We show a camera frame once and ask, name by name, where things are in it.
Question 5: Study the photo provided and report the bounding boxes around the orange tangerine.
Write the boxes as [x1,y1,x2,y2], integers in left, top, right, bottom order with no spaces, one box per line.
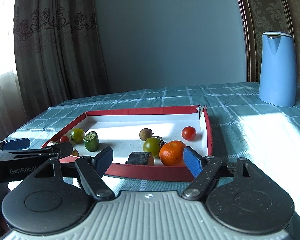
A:
[159,140,186,166]

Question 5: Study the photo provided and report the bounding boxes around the red cardboard box tray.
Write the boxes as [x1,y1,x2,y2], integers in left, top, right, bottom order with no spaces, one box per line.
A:
[43,105,213,182]

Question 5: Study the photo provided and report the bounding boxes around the dark wooden wall frame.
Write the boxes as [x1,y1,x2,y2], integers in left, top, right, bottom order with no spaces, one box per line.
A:
[237,0,258,82]

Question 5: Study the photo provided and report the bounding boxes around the green cucumber piece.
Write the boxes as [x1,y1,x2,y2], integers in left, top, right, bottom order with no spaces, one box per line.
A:
[83,131,100,152]

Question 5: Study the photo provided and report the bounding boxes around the red cherry tomato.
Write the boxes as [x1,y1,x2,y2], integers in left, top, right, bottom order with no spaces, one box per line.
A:
[181,126,197,141]
[59,135,69,143]

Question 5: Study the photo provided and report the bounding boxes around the small green tomato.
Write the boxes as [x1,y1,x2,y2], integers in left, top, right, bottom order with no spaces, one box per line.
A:
[142,137,165,158]

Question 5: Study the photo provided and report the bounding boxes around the dark sugarcane piece left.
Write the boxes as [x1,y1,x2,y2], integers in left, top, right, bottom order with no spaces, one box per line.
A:
[47,141,59,147]

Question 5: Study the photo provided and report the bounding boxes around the round brown longan fruit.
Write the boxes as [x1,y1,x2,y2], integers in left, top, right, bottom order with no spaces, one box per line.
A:
[139,128,153,141]

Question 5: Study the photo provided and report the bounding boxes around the large green tomato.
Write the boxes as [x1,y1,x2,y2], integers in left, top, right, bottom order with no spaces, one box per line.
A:
[69,128,85,144]

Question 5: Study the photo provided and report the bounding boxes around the dark patterned curtain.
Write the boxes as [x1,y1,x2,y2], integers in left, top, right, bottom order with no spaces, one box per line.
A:
[0,0,111,140]

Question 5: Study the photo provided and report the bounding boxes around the blue electric kettle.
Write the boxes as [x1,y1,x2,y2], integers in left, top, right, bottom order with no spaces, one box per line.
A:
[258,31,297,107]

